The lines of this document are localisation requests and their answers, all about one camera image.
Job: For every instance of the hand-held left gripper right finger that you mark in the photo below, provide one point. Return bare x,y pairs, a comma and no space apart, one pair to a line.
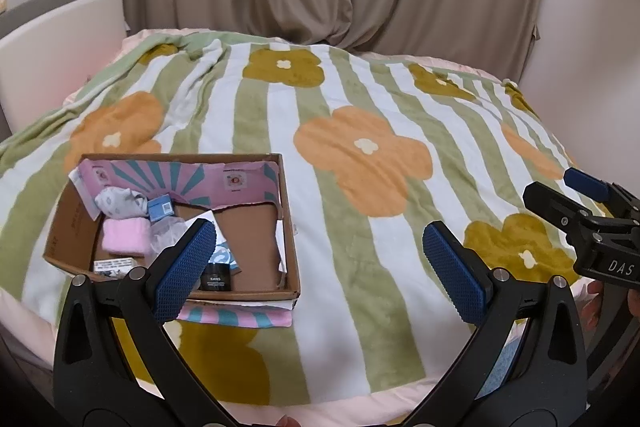
452,272

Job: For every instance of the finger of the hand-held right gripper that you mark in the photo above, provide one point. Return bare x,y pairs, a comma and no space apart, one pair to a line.
550,202
585,183

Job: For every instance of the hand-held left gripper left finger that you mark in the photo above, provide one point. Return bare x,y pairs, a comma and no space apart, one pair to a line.
185,268

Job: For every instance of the cardboard box with pink lining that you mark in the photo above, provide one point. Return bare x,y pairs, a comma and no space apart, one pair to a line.
250,237

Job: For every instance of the white strip packet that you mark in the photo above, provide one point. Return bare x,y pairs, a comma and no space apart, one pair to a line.
114,266

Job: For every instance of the white patterned socks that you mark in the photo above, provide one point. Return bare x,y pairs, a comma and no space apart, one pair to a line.
120,203

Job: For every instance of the black and white packet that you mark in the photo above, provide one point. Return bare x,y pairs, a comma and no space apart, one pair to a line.
217,279

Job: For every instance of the pink bed sheet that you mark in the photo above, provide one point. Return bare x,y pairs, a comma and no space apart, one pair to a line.
30,322

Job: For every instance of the clear plastic packet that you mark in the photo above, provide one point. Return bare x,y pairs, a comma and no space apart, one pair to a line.
167,233

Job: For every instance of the white and blue packet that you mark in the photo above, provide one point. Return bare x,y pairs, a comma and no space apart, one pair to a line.
226,257

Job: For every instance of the person's right hand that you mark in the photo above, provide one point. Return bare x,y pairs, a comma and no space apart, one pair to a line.
594,307

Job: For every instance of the white and grey headboard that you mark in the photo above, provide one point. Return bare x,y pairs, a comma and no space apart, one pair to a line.
55,42

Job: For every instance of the pink rolled cloth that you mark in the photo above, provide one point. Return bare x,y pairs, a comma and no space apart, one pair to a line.
126,237

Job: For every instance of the small blue box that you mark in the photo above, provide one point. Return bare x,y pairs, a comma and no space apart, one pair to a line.
161,208

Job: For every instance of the green striped flower blanket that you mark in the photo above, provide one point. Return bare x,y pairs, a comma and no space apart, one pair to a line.
360,107

